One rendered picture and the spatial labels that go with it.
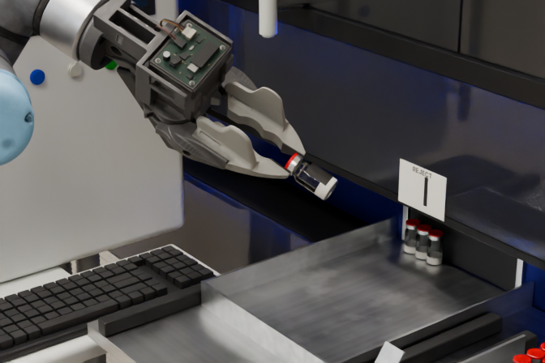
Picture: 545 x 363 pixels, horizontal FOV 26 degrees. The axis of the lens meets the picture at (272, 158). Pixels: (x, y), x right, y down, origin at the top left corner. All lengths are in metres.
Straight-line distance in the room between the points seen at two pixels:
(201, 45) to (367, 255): 0.71
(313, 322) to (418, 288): 0.17
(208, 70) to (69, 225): 0.84
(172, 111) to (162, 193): 0.84
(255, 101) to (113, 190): 0.81
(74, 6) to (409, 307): 0.68
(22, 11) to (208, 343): 0.55
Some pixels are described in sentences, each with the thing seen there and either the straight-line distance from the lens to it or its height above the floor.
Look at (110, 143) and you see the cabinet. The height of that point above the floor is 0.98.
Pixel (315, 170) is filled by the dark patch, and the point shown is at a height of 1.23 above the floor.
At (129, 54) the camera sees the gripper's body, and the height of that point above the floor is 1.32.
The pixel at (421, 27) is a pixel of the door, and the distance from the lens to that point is 1.50.
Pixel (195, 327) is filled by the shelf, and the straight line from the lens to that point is 1.49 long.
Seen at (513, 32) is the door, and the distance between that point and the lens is 1.39.
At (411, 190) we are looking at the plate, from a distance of 1.55.
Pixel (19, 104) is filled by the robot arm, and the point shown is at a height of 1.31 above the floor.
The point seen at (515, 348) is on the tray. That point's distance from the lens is 1.43.
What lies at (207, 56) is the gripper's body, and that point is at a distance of 1.01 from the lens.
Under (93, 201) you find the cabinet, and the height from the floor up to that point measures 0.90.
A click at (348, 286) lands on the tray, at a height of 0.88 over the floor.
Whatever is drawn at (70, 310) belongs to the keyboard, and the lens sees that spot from 1.66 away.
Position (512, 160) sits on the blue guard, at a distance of 1.42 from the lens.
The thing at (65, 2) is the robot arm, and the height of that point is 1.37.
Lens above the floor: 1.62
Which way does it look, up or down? 21 degrees down
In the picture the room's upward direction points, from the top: straight up
